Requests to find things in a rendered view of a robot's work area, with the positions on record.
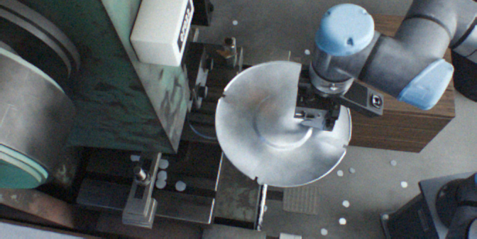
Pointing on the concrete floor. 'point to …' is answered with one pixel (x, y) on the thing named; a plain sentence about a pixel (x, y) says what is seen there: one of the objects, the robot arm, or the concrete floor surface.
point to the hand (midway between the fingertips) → (326, 124)
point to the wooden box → (401, 111)
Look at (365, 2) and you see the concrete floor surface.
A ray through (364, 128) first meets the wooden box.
